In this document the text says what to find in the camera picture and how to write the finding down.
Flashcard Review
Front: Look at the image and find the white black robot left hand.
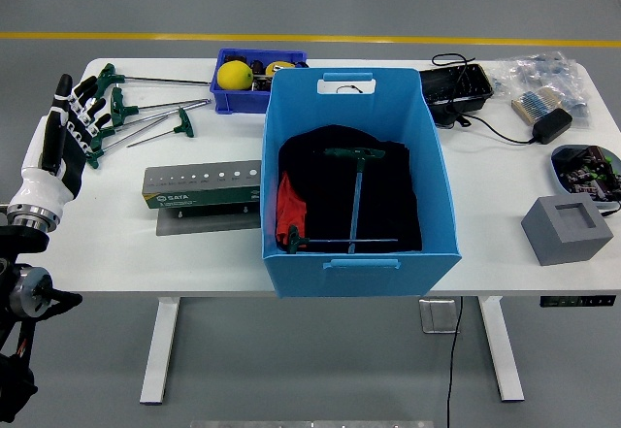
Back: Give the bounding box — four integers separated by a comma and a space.
9, 73, 114, 221

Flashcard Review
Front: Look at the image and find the green metal hex key holder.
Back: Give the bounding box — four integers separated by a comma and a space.
142, 159, 264, 237

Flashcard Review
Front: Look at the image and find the small green T-handle hex key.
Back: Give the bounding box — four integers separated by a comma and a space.
285, 224, 400, 255

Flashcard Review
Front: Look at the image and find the large green T-handle hex key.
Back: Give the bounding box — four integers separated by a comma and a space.
323, 147, 387, 255

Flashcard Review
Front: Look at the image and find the light blue plastic storage box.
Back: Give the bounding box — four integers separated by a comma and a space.
260, 67, 463, 300

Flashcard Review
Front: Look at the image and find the metal floor socket box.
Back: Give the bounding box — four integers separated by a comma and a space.
418, 298, 461, 335

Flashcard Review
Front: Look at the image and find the small dark blue bin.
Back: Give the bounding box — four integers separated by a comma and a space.
209, 48, 310, 116

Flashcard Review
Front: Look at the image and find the yellow lemon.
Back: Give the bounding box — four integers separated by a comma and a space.
216, 60, 255, 91

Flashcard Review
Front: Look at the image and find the white table leg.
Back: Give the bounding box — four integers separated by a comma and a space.
477, 296, 526, 404
139, 296, 181, 406

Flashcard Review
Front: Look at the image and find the red cloth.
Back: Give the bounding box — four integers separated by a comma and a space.
275, 170, 310, 247

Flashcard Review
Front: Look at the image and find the yellow tape measure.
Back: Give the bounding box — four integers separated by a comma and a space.
265, 60, 298, 78

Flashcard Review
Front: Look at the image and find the black cloth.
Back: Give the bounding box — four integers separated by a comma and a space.
277, 126, 423, 254

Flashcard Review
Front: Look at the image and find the black plastic tray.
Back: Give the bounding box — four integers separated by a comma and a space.
419, 63, 495, 127

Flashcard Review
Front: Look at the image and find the taped resistor strip bundle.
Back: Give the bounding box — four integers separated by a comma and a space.
510, 86, 567, 124

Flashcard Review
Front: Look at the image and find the clear bag of blue components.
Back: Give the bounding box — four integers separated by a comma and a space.
493, 50, 592, 131

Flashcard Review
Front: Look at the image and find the black power adapter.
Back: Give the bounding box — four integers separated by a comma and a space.
532, 107, 574, 146

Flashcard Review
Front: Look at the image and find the pale blue dish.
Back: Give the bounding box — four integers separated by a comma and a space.
549, 144, 621, 214

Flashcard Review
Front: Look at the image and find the grey foam block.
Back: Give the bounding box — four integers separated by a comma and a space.
520, 193, 615, 267

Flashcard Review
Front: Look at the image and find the pile of electronic parts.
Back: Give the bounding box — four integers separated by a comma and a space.
554, 145, 621, 205

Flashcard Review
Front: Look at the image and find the black table control panel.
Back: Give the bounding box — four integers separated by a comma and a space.
539, 294, 617, 309

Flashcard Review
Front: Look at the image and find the black adapter cable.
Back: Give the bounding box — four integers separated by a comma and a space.
430, 52, 538, 147

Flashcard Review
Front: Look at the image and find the black hanging power cable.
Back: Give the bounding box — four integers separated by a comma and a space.
445, 296, 466, 428

